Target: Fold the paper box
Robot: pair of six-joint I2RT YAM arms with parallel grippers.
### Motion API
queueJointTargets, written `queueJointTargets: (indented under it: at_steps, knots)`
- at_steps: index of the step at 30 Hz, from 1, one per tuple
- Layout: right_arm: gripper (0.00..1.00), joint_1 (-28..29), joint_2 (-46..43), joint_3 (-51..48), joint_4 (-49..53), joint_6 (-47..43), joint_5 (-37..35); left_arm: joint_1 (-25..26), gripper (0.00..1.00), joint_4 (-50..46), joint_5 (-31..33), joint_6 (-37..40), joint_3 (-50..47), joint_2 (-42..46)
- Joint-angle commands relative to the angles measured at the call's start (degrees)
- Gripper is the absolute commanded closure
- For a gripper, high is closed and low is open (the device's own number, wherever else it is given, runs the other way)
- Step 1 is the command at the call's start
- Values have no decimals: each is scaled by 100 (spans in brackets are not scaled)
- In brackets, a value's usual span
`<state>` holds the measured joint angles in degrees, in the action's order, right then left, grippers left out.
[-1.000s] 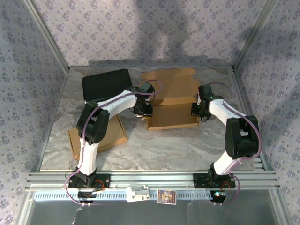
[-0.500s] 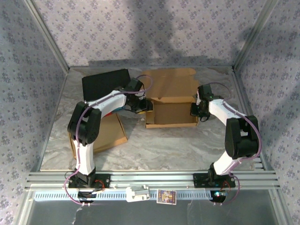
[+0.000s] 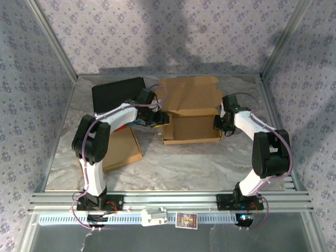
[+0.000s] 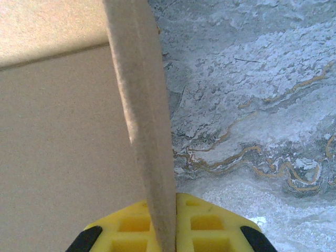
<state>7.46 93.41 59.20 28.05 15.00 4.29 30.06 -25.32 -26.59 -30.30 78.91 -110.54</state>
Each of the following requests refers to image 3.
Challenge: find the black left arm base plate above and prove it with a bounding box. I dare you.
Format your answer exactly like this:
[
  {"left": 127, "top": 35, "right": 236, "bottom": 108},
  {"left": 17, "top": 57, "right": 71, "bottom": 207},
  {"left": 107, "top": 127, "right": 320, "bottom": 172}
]
[{"left": 76, "top": 193, "right": 124, "bottom": 212}]

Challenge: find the right controller board green light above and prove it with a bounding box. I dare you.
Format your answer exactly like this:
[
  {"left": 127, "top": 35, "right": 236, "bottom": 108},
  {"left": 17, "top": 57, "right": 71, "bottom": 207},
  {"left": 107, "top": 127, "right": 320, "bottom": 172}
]
[{"left": 235, "top": 212, "right": 256, "bottom": 227}]

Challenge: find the flat folded brown cardboard box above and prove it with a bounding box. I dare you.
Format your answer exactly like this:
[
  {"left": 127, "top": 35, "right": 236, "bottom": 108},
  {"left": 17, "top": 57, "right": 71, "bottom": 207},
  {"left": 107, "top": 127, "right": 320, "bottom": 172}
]
[{"left": 78, "top": 127, "right": 144, "bottom": 174}]

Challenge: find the black case with metal latches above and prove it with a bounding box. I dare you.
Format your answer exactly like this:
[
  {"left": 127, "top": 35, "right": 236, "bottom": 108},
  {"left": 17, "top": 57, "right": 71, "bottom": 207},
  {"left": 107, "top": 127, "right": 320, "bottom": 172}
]
[{"left": 91, "top": 77, "right": 148, "bottom": 113}]

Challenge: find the white plastic bracket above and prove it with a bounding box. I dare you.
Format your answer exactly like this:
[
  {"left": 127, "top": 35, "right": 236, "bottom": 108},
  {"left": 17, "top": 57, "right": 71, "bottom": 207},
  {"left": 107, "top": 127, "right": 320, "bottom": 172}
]
[{"left": 141, "top": 206, "right": 169, "bottom": 227}]

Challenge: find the colourful picture card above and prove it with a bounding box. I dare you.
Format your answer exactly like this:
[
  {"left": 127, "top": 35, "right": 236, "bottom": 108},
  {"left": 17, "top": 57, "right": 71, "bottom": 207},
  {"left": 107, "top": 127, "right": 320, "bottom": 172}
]
[{"left": 175, "top": 212, "right": 198, "bottom": 230}]

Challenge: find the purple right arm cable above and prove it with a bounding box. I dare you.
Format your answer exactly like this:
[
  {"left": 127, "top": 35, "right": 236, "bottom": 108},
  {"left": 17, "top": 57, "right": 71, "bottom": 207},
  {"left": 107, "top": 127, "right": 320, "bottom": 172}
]
[{"left": 235, "top": 93, "right": 293, "bottom": 232}]

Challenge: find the grey slotted cable duct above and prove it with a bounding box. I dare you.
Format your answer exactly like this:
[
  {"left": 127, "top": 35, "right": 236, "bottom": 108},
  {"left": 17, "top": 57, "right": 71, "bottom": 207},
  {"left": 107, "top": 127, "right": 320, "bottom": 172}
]
[{"left": 37, "top": 213, "right": 255, "bottom": 226}]

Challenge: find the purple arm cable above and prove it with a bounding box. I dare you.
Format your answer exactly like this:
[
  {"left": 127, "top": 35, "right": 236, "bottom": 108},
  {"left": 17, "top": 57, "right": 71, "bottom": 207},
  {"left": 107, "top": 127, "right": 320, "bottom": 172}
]
[
  {"left": 70, "top": 83, "right": 169, "bottom": 232},
  {"left": 235, "top": 93, "right": 293, "bottom": 232}
]

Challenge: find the aluminium rail beam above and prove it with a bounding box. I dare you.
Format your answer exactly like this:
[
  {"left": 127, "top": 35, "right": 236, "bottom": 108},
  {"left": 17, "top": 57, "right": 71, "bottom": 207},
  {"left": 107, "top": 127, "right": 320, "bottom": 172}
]
[{"left": 28, "top": 191, "right": 316, "bottom": 213}]

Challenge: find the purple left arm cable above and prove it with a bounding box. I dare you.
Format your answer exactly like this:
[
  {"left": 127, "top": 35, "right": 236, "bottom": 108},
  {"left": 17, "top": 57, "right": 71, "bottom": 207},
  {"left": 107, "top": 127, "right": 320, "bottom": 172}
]
[{"left": 70, "top": 83, "right": 169, "bottom": 232}]

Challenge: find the aluminium frame post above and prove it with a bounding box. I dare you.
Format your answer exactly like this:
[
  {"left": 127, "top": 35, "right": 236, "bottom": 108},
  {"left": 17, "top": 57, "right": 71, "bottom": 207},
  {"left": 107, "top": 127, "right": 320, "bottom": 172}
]
[
  {"left": 26, "top": 0, "right": 79, "bottom": 81},
  {"left": 259, "top": 0, "right": 314, "bottom": 79}
]

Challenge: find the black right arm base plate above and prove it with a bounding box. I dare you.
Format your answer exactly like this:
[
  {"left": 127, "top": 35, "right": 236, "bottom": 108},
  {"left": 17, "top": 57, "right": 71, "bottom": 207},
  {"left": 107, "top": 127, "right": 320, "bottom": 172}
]
[{"left": 215, "top": 193, "right": 264, "bottom": 212}]

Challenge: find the black left controller board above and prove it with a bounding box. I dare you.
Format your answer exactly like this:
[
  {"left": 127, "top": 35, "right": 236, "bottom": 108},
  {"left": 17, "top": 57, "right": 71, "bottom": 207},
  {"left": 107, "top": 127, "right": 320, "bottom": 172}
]
[{"left": 86, "top": 213, "right": 118, "bottom": 228}]

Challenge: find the brown cardboard box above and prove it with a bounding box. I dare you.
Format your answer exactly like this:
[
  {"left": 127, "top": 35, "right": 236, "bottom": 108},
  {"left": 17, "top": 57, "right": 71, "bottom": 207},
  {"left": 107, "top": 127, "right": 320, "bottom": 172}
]
[
  {"left": 154, "top": 76, "right": 224, "bottom": 145},
  {"left": 78, "top": 127, "right": 144, "bottom": 174}
]

